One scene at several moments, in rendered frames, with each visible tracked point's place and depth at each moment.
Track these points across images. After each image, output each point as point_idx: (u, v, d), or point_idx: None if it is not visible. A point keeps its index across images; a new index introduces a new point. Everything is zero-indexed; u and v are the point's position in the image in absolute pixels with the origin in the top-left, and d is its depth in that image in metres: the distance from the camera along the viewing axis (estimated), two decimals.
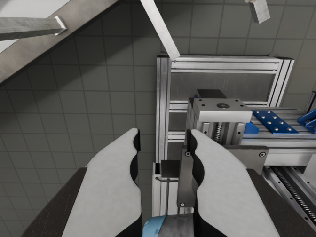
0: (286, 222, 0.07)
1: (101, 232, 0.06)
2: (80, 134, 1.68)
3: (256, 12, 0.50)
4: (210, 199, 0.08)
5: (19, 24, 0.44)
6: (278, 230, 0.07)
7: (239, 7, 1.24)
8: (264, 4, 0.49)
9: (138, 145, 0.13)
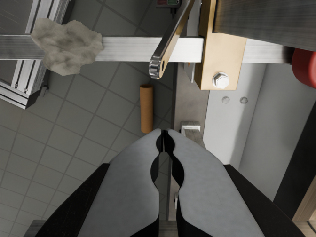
0: (264, 213, 0.07)
1: (117, 229, 0.06)
2: None
3: (11, 35, 0.23)
4: (192, 199, 0.08)
5: None
6: (257, 222, 0.07)
7: (110, 74, 1.12)
8: (22, 55, 0.24)
9: (161, 146, 0.12)
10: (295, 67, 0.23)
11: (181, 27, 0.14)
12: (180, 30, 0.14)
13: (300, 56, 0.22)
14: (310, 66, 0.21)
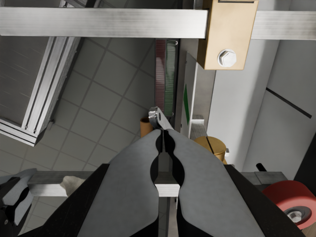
0: (264, 213, 0.07)
1: (117, 229, 0.06)
2: None
3: (44, 184, 0.31)
4: (193, 199, 0.08)
5: None
6: (258, 222, 0.07)
7: (112, 108, 1.19)
8: (52, 193, 0.32)
9: (161, 146, 0.12)
10: None
11: None
12: None
13: None
14: None
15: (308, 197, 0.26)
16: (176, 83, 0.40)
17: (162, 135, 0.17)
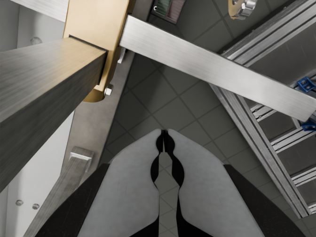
0: (264, 213, 0.07)
1: (117, 229, 0.06)
2: (169, 190, 1.47)
3: None
4: (192, 199, 0.08)
5: None
6: (257, 222, 0.07)
7: None
8: None
9: (161, 146, 0.12)
10: None
11: None
12: None
13: None
14: None
15: None
16: None
17: None
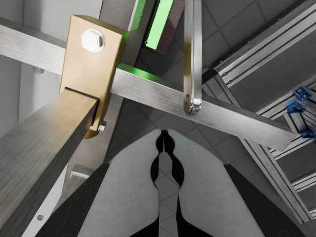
0: (264, 213, 0.07)
1: (117, 229, 0.06)
2: (171, 195, 1.49)
3: None
4: (192, 199, 0.08)
5: None
6: (257, 222, 0.07)
7: None
8: None
9: (161, 146, 0.12)
10: None
11: (188, 6, 0.11)
12: (189, 9, 0.11)
13: None
14: None
15: None
16: None
17: (201, 37, 0.11)
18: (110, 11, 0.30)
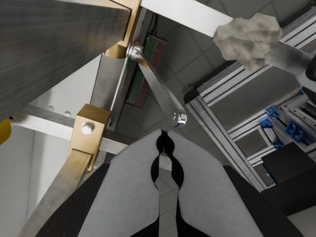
0: (264, 214, 0.07)
1: (118, 229, 0.06)
2: (164, 194, 1.65)
3: (283, 68, 0.27)
4: (192, 201, 0.08)
5: None
6: (257, 223, 0.07)
7: None
8: (290, 51, 0.25)
9: (161, 146, 0.12)
10: None
11: (154, 82, 0.17)
12: (155, 82, 0.17)
13: None
14: None
15: None
16: (135, 69, 0.43)
17: (169, 89, 0.15)
18: (102, 82, 0.44)
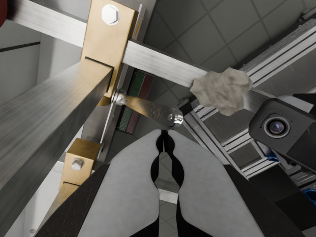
0: (264, 213, 0.07)
1: (117, 229, 0.06)
2: (161, 205, 1.66)
3: (256, 113, 0.29)
4: (192, 199, 0.08)
5: None
6: (257, 222, 0.07)
7: (227, 1, 0.96)
8: (261, 98, 0.28)
9: (161, 146, 0.12)
10: None
11: (143, 106, 0.18)
12: (145, 105, 0.18)
13: None
14: None
15: None
16: None
17: (160, 106, 0.16)
18: (93, 111, 0.46)
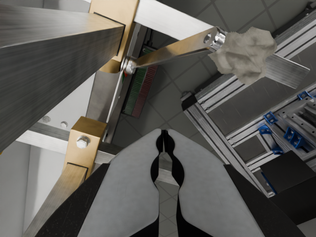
0: (264, 213, 0.07)
1: (117, 229, 0.06)
2: (163, 201, 1.63)
3: (279, 81, 0.26)
4: (192, 199, 0.08)
5: None
6: (257, 222, 0.07)
7: None
8: (285, 64, 0.25)
9: (161, 146, 0.12)
10: None
11: (164, 51, 0.16)
12: (167, 49, 0.15)
13: None
14: None
15: None
16: (131, 80, 0.43)
17: (186, 44, 0.14)
18: (98, 92, 0.44)
